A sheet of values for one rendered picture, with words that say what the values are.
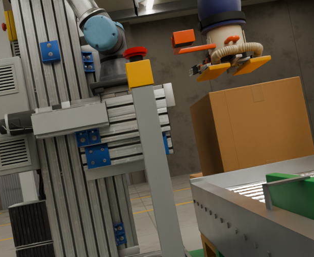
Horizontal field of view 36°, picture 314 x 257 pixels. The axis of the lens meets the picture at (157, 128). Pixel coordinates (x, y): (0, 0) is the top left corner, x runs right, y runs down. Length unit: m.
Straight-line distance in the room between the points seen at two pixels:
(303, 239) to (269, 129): 1.37
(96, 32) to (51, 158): 0.58
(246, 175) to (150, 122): 0.74
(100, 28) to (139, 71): 0.46
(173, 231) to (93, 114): 0.58
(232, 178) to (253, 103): 0.34
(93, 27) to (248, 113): 0.75
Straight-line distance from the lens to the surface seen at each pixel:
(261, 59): 2.23
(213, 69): 2.17
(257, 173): 1.97
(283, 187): 1.12
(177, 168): 12.05
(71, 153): 2.02
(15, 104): 2.02
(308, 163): 2.03
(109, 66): 1.86
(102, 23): 1.75
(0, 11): 5.35
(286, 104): 2.10
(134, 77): 1.32
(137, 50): 1.33
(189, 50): 2.29
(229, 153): 2.02
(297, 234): 0.74
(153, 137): 1.31
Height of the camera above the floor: 0.75
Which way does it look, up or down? 2 degrees up
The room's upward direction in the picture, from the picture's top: 11 degrees counter-clockwise
